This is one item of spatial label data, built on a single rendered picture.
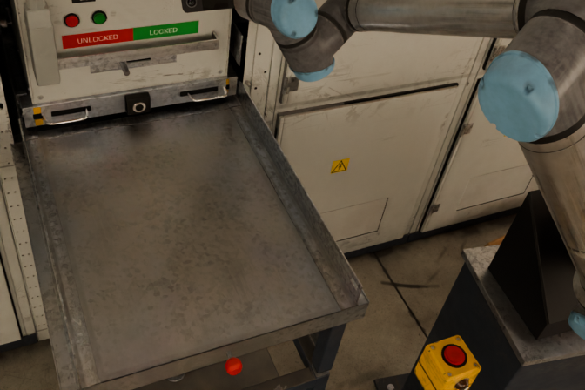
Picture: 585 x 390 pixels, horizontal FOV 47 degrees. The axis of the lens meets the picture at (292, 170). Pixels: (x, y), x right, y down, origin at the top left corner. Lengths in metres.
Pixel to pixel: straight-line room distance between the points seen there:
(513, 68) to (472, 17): 0.24
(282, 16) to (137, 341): 0.67
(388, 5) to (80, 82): 0.77
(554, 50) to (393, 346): 1.63
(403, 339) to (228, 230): 1.11
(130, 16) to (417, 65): 0.85
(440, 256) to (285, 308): 1.42
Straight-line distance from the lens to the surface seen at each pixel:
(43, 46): 1.49
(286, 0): 1.30
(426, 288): 2.61
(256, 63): 1.75
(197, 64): 1.74
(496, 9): 1.13
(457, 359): 1.34
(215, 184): 1.59
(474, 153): 2.48
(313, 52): 1.37
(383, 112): 2.06
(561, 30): 0.98
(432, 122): 2.22
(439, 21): 1.22
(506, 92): 0.95
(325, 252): 1.48
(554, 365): 1.70
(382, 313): 2.49
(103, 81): 1.70
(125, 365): 1.31
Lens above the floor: 1.98
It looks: 43 degrees down
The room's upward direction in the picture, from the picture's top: 10 degrees clockwise
